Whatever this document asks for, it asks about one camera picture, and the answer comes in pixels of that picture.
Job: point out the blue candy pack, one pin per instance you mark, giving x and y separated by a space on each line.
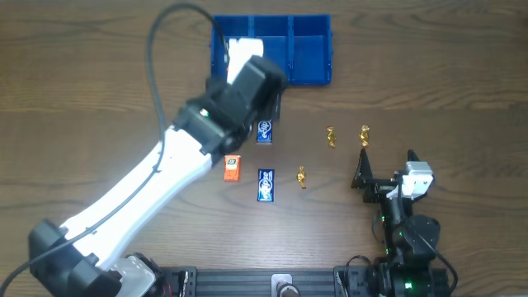
264 134
265 185

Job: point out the mounting rail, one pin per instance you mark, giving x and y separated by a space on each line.
247 282

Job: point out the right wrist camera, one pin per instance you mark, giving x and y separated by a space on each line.
414 177

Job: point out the blue tray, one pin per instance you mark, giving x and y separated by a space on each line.
309 57

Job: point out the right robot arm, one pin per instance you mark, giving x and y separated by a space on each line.
416 235

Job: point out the orange candy box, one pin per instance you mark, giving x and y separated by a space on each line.
232 169

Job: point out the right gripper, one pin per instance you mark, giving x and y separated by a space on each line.
377 189

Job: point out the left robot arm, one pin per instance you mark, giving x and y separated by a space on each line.
165 177

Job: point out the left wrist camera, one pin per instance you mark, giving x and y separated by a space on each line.
243 51

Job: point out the gold candy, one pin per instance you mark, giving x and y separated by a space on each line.
331 137
364 136
301 177

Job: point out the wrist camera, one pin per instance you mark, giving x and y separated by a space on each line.
243 51
414 177

